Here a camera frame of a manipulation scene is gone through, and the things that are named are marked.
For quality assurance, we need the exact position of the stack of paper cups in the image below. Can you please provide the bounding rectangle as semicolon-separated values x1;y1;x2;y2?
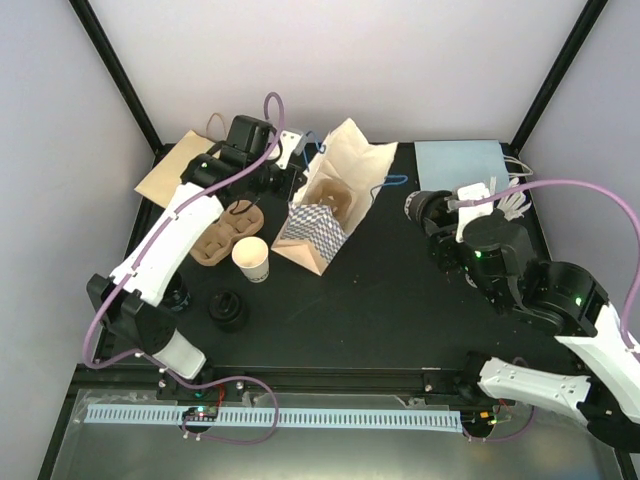
463;265;491;292

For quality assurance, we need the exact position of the black frame post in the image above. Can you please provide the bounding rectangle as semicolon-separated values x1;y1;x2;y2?
510;0;608;155
69;0;164;155

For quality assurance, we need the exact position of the light blue slotted cable duct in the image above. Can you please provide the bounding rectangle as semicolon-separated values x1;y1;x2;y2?
84;404;463;433

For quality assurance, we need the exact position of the blue checkered paper bag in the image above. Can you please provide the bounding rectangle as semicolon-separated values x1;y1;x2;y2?
271;118;398;276

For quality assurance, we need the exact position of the left black frame post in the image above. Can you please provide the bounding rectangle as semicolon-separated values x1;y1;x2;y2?
69;0;164;155

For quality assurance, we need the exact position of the small electronics board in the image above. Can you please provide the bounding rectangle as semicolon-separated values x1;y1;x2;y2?
461;410;512;430
181;406;219;425

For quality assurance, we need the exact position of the light blue paper bag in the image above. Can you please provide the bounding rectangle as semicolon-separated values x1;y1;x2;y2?
414;140;533;192

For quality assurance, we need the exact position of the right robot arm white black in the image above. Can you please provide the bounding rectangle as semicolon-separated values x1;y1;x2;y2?
405;191;639;453

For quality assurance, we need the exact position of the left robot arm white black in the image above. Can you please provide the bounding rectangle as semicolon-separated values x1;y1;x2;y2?
85;115;307;399

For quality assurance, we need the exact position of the white paper coffee cup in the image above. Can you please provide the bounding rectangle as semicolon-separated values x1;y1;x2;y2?
231;236;270;283

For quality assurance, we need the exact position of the small electronics board right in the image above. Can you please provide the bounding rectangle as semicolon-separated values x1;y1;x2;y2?
461;410;512;430

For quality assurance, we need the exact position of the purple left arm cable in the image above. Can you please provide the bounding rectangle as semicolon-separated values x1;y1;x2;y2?
82;92;287;391

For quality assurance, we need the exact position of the brown kraft paper bag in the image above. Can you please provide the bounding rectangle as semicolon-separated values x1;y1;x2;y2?
134;130;214;208

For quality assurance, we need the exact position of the stack of black lids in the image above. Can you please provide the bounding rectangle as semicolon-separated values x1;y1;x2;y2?
208;289;249;333

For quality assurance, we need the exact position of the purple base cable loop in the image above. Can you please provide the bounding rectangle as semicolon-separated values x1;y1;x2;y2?
180;374;280;444

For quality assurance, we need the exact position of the single black lid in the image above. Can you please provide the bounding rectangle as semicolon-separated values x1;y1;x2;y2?
162;272;191;312

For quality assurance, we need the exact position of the brown cardboard cup carrier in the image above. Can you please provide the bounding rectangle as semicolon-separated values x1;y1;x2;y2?
190;200;264;267

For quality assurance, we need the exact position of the small electronics board left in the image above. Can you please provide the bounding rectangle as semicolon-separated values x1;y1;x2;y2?
181;406;219;425

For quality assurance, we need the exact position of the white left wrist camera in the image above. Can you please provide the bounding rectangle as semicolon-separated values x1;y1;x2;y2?
275;130;307;170

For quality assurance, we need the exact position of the right black frame post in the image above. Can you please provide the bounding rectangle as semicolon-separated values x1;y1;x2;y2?
510;0;608;155

